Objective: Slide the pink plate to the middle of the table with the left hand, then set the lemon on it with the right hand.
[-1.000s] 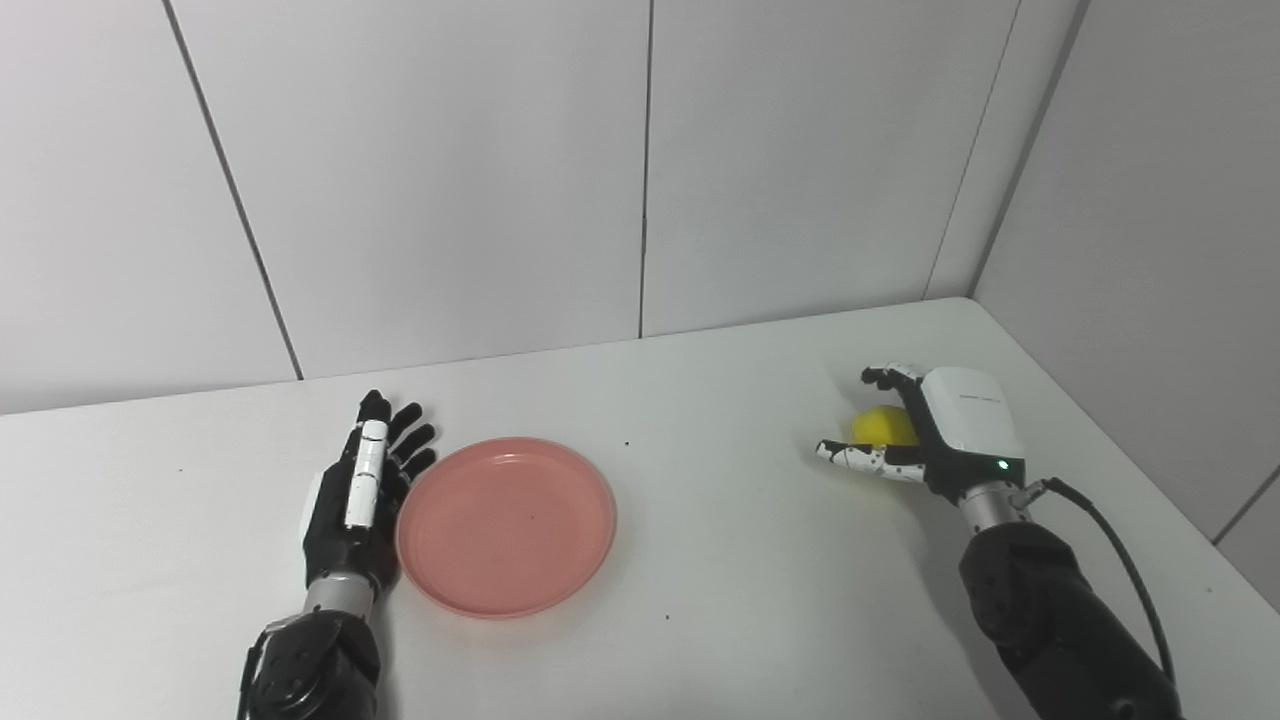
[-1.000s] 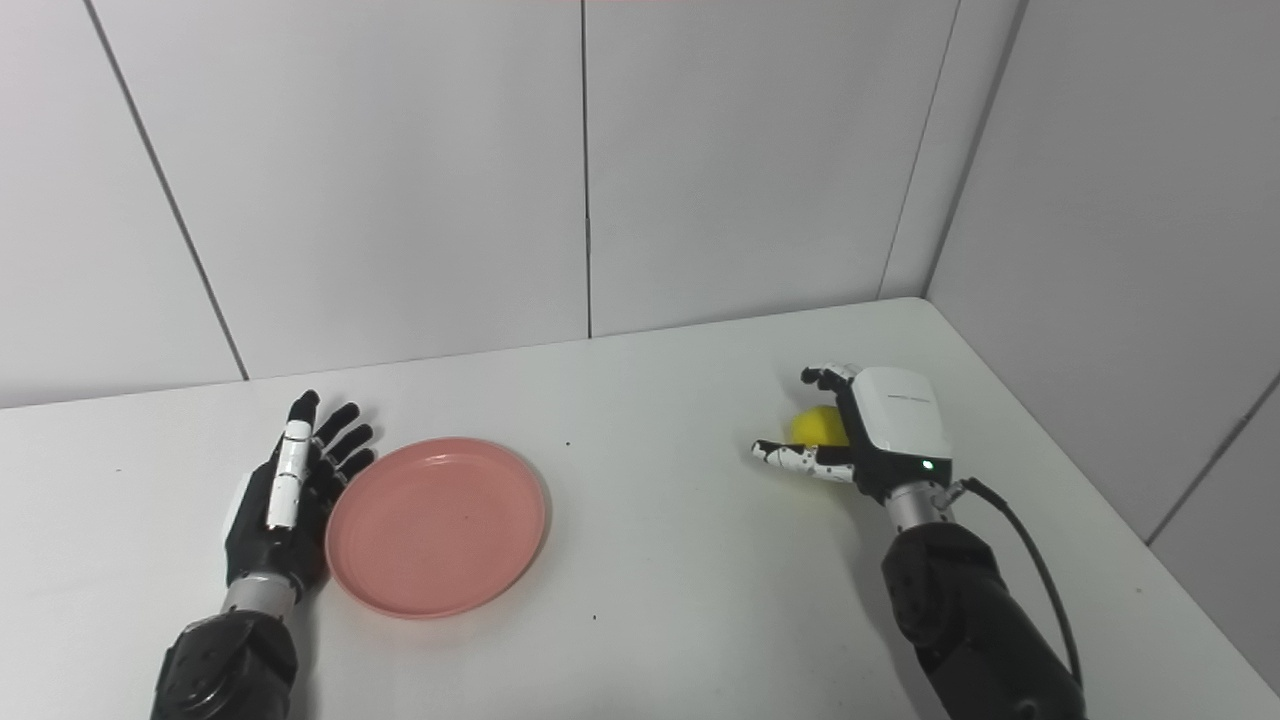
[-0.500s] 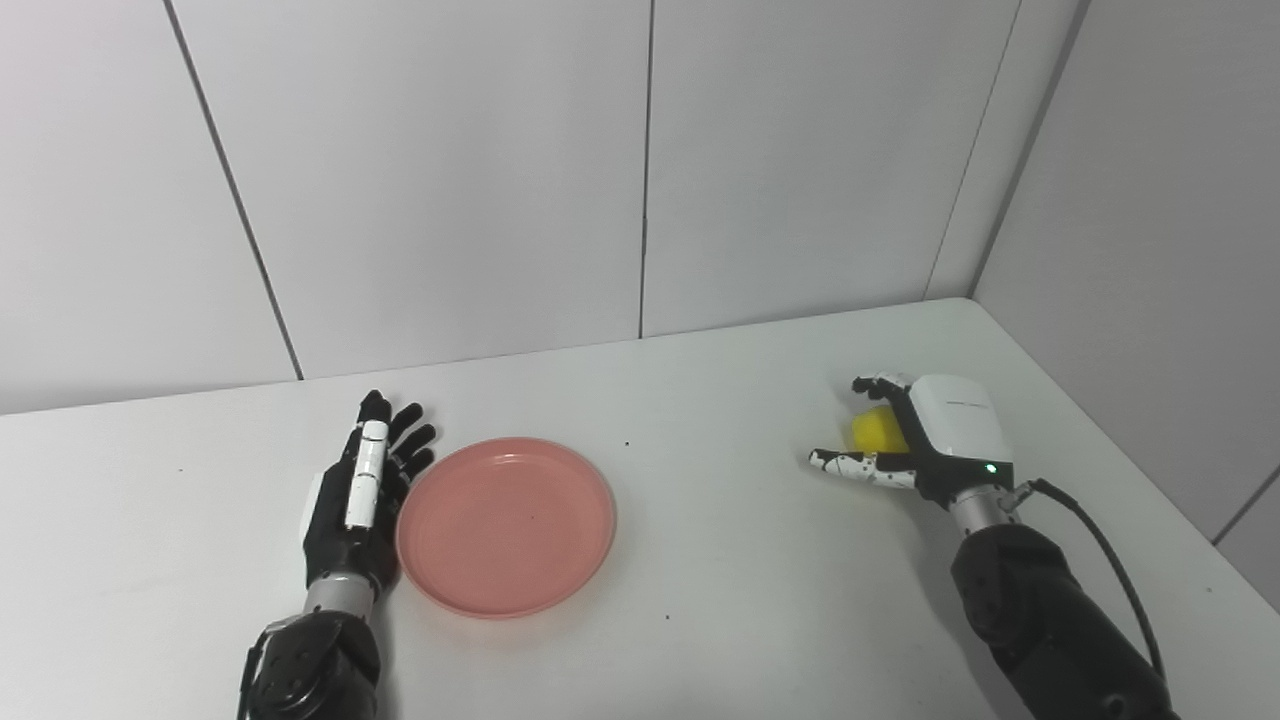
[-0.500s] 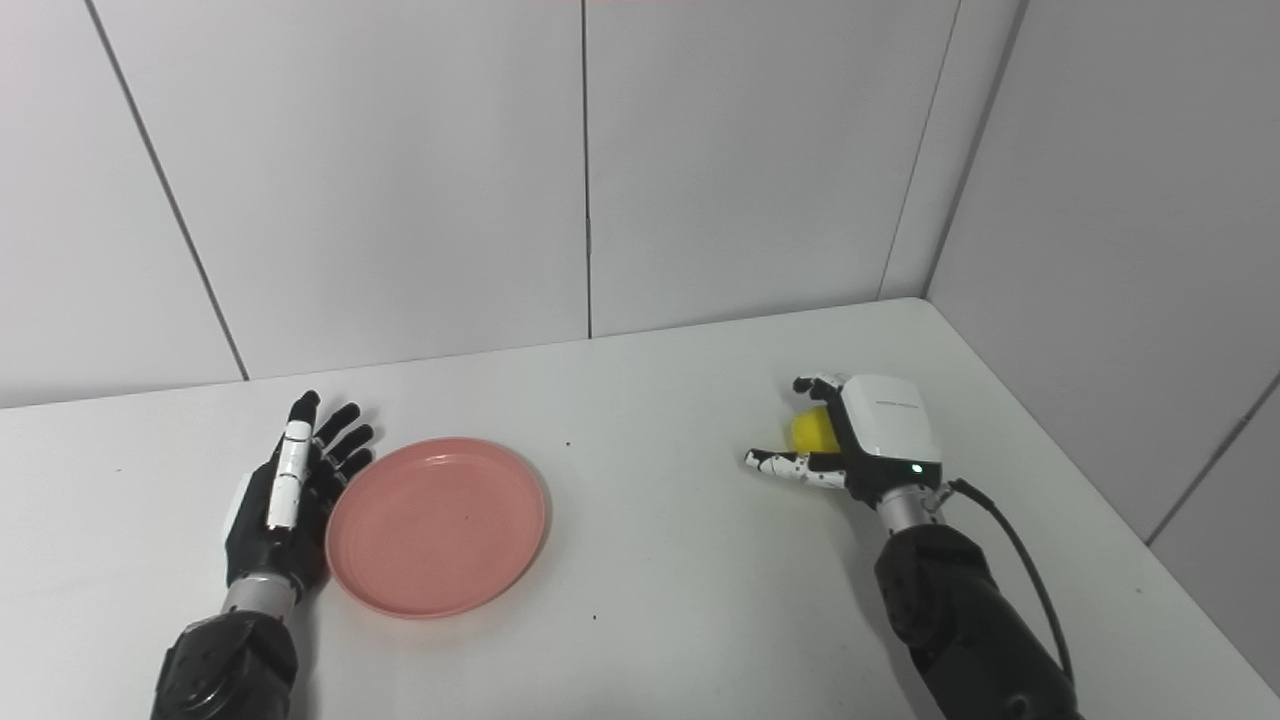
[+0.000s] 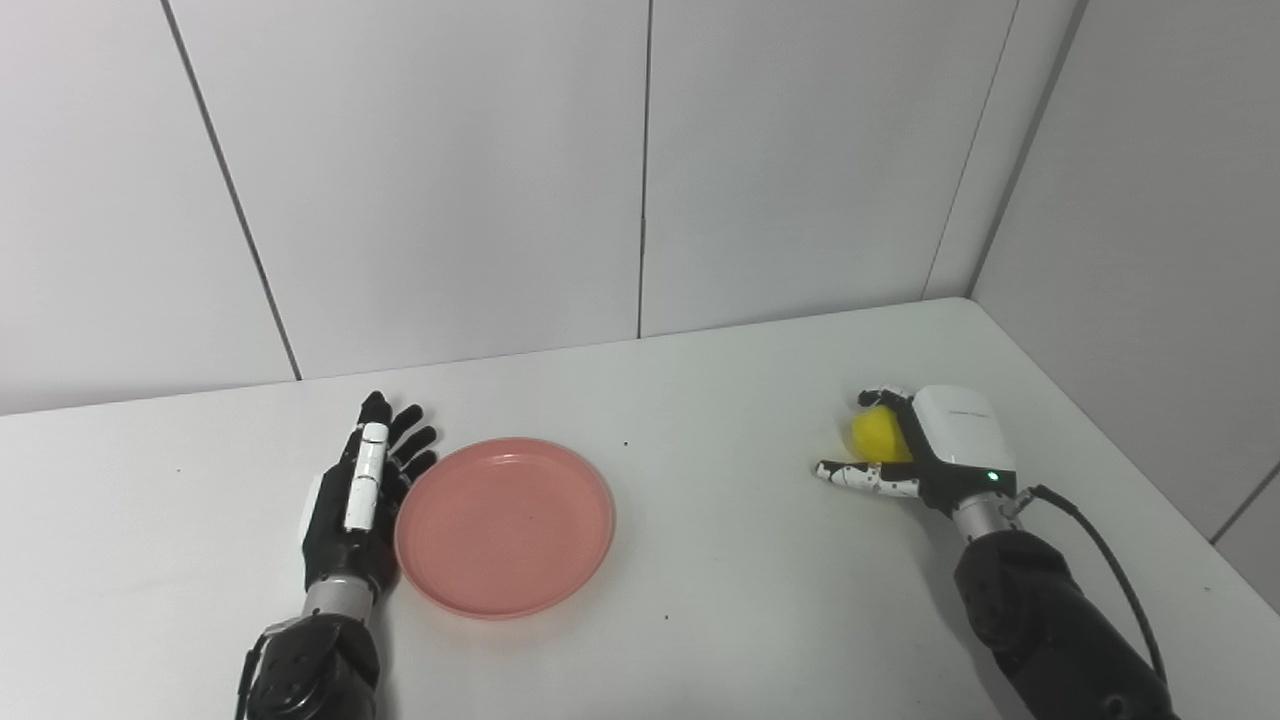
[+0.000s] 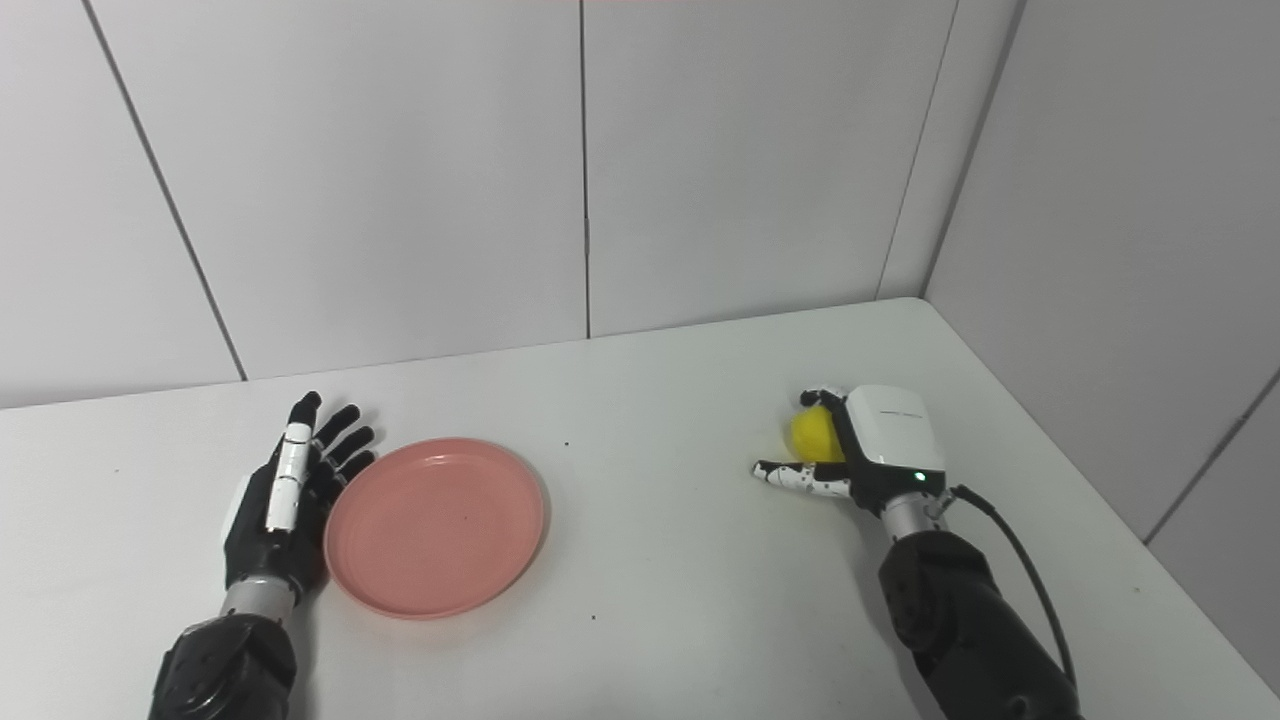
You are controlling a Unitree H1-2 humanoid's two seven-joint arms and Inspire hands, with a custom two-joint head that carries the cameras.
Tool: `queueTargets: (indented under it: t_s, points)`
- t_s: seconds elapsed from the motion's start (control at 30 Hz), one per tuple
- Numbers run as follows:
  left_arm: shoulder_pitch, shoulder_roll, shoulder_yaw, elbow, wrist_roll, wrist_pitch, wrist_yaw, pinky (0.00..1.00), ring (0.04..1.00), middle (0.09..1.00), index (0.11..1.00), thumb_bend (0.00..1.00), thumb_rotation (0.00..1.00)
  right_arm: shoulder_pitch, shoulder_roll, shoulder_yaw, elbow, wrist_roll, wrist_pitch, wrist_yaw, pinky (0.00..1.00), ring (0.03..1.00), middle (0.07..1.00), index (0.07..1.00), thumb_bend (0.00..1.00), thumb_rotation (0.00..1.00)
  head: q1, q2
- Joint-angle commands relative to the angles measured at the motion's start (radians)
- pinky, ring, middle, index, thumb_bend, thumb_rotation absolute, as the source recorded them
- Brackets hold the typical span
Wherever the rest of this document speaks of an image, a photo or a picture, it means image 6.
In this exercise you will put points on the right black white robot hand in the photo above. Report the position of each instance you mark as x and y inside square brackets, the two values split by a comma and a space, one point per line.
[895, 435]

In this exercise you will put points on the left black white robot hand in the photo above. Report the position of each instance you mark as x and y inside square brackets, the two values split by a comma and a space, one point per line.
[265, 550]

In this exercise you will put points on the yellow lemon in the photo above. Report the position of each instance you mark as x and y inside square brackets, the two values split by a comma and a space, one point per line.
[815, 435]

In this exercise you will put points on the pink round plate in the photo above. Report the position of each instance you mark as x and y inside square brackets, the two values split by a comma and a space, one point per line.
[435, 528]

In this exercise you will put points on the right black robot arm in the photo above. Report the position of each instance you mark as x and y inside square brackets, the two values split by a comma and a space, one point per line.
[970, 620]

